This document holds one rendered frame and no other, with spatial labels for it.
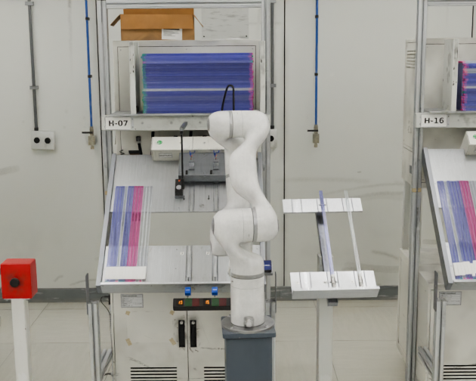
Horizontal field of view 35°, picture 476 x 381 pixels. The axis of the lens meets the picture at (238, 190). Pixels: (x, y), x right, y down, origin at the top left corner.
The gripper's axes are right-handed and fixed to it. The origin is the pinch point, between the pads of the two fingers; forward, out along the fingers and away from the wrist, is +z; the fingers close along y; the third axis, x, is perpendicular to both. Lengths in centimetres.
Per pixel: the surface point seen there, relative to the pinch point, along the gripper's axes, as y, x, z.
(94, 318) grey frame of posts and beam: -62, -7, 20
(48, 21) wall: -122, 225, 57
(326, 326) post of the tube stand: 35.9, -6.4, 30.0
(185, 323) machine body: -26, 6, 51
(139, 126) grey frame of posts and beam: -46, 79, -3
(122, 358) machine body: -56, -5, 63
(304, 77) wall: 42, 200, 84
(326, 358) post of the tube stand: 36, -16, 41
